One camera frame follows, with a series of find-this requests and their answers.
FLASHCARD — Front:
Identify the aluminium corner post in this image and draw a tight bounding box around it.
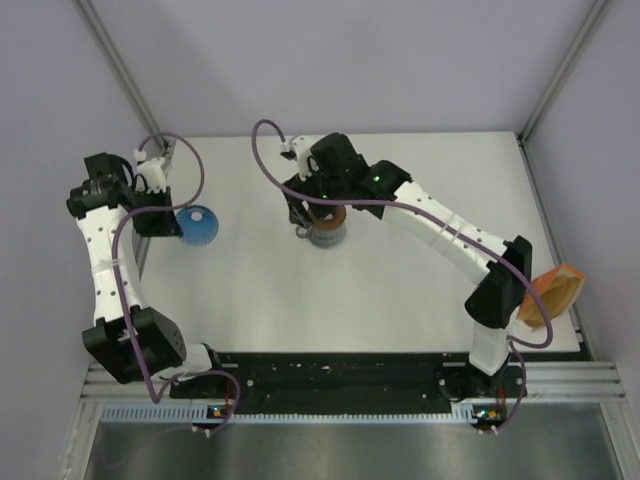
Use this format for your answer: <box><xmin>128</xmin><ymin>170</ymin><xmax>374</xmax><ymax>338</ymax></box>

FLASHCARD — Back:
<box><xmin>517</xmin><ymin>0</ymin><xmax>614</xmax><ymax>145</ymax></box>
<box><xmin>72</xmin><ymin>0</ymin><xmax>173</xmax><ymax>154</ymax></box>

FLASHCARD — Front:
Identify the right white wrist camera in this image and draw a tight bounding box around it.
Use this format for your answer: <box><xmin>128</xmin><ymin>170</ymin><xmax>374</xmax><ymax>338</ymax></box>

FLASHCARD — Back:
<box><xmin>280</xmin><ymin>134</ymin><xmax>319</xmax><ymax>181</ymax></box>

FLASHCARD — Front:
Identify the right aluminium corner post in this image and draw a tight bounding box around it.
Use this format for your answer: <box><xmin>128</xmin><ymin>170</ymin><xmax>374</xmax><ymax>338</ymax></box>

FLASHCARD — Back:
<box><xmin>517</xmin><ymin>0</ymin><xmax>614</xmax><ymax>145</ymax></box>

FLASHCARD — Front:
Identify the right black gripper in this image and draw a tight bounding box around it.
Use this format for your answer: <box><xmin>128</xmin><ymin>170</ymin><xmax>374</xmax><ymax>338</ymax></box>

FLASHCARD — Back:
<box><xmin>281</xmin><ymin>161</ymin><xmax>348</xmax><ymax>230</ymax></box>

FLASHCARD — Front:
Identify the brown wooden dripper ring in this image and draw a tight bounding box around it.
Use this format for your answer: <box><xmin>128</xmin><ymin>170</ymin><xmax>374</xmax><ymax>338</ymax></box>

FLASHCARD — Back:
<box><xmin>305</xmin><ymin>207</ymin><xmax>348</xmax><ymax>234</ymax></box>

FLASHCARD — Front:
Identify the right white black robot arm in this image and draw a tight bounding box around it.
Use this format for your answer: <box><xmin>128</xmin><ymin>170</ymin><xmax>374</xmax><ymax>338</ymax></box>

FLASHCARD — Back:
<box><xmin>281</xmin><ymin>133</ymin><xmax>533</xmax><ymax>396</ymax></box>

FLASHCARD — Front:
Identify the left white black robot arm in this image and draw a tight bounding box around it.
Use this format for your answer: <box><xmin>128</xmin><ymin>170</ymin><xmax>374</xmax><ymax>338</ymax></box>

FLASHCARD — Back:
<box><xmin>66</xmin><ymin>153</ymin><xmax>227</xmax><ymax>397</ymax></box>

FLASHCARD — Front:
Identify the blue glass ribbed dripper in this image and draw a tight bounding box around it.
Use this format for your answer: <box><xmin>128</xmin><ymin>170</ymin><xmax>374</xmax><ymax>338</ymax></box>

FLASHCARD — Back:
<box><xmin>176</xmin><ymin>205</ymin><xmax>219</xmax><ymax>247</ymax></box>

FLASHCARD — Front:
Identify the grey glass coffee server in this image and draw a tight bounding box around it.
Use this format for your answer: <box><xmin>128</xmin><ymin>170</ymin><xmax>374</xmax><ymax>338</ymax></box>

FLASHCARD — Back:
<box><xmin>295</xmin><ymin>225</ymin><xmax>347</xmax><ymax>249</ymax></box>

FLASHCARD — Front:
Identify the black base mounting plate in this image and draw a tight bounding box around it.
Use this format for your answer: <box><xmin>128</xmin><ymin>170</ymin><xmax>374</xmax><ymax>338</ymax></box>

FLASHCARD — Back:
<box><xmin>169</xmin><ymin>352</ymin><xmax>531</xmax><ymax>401</ymax></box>

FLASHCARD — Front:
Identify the left aluminium corner post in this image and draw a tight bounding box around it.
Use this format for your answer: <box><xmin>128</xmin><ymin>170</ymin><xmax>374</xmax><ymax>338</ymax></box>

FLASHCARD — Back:
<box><xmin>72</xmin><ymin>0</ymin><xmax>173</xmax><ymax>154</ymax></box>

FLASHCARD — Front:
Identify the aluminium front frame rail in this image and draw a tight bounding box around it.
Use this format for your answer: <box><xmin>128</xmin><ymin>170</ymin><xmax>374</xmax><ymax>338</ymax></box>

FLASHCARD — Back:
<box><xmin>80</xmin><ymin>362</ymin><xmax>627</xmax><ymax>403</ymax></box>

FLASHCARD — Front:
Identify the orange coffee filter packet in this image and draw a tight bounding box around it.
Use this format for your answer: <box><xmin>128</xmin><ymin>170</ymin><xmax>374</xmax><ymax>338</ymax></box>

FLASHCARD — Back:
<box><xmin>516</xmin><ymin>263</ymin><xmax>585</xmax><ymax>330</ymax></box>

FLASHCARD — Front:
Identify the grey slotted cable duct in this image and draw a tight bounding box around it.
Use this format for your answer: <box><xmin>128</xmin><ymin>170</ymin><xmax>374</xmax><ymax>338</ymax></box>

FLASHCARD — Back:
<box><xmin>100</xmin><ymin>402</ymin><xmax>498</xmax><ymax>425</ymax></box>

